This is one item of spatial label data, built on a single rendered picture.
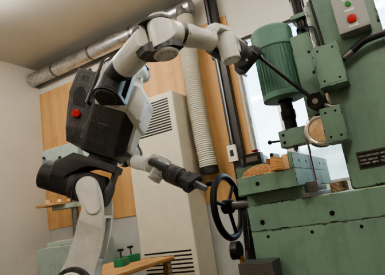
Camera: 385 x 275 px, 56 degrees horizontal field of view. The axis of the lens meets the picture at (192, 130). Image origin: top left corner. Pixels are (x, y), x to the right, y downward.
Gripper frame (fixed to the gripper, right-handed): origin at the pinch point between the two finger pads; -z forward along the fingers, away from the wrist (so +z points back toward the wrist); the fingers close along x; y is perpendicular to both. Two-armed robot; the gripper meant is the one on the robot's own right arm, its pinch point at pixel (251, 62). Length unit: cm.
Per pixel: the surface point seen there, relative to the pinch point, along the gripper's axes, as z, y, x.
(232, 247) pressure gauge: 15, 47, 50
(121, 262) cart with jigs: -62, -12, 156
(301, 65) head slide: -7.0, 13.8, -11.3
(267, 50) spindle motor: -5.7, -1.1, -7.6
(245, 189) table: 12, 36, 34
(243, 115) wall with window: -138, -46, 40
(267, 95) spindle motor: -6.5, 11.6, 5.8
